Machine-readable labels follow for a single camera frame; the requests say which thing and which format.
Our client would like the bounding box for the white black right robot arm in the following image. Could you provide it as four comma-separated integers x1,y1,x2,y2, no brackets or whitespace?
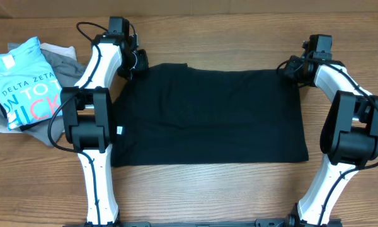
281,52,378,226

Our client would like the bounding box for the black t-shirt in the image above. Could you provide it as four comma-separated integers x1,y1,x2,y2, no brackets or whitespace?
111,64,309,167

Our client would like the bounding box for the light blue printed t-shirt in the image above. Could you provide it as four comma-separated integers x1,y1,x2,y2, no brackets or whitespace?
0,37,73,130

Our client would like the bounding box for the cardboard back panel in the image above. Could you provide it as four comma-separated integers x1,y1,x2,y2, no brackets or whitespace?
0,0,378,18

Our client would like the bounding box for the grey folded t-shirt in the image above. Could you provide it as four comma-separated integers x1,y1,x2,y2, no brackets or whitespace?
0,49,86,147

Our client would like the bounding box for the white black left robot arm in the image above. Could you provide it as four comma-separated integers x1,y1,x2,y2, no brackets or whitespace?
60,32,148,226

